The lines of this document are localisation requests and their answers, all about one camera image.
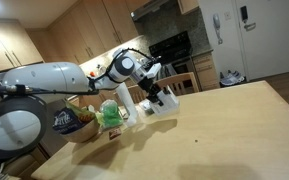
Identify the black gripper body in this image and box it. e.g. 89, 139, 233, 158
138, 78, 161, 100

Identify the white tea box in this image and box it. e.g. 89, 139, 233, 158
150, 87, 179, 116

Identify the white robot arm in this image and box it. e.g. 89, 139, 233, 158
0, 48, 161, 159

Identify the wooden chair left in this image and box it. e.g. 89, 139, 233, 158
113, 85, 147, 105

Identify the wooden chair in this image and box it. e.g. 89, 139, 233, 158
157, 72, 200, 96
113, 85, 147, 105

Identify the clear plastic food container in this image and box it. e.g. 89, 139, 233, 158
139, 100, 153, 114

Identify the wooden chair right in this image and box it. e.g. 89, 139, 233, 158
157, 72, 200, 96

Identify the black stove oven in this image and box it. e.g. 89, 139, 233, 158
149, 31, 195, 79

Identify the green plastic bag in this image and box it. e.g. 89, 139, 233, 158
96, 99, 123, 130

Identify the small brown snack packet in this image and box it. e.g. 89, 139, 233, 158
109, 128, 122, 140

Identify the pair of sneakers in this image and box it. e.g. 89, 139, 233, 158
220, 71, 245, 86

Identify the wooden bowl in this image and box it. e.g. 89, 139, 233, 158
62, 119, 99, 143

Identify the blue chips bag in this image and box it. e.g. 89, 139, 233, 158
52, 103, 95, 135

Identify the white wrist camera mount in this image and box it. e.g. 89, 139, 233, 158
133, 63, 161, 83

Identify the white wall phone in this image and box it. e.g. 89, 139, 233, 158
213, 13, 223, 45

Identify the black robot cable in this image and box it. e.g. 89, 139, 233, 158
0, 48, 162, 96

